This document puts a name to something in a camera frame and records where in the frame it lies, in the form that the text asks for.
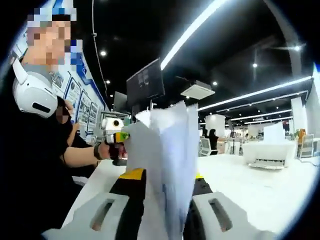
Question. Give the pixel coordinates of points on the ceiling air conditioner unit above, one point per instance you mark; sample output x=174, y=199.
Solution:
x=197, y=91

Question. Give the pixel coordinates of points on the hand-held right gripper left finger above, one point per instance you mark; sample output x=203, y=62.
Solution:
x=130, y=190

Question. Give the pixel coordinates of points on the large black monitor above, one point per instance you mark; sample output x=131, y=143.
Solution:
x=145, y=85

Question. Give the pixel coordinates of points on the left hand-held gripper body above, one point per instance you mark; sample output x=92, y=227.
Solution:
x=110, y=125

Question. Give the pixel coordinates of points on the white worn neck device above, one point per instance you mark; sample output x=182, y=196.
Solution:
x=35, y=92

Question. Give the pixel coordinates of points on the blue framed wall poster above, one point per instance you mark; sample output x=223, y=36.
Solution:
x=86, y=110

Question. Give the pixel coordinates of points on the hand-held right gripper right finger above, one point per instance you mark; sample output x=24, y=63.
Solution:
x=202, y=190

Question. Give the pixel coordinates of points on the white ceiling light strip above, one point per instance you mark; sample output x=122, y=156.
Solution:
x=275, y=88
x=190, y=32

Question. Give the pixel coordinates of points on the pile of white printing papers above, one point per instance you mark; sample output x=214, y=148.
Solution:
x=170, y=150

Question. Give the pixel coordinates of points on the white office chair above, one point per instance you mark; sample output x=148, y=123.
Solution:
x=307, y=146
x=205, y=146

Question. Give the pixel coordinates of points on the small black monitor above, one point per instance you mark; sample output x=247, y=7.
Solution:
x=120, y=100

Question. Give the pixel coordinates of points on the white printer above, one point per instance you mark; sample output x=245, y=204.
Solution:
x=265, y=152

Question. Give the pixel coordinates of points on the row of office desks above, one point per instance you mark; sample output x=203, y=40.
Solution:
x=232, y=142

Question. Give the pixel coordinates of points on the person's left hand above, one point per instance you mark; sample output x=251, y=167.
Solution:
x=104, y=151

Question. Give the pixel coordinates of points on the black wristband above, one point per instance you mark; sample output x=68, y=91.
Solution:
x=97, y=152

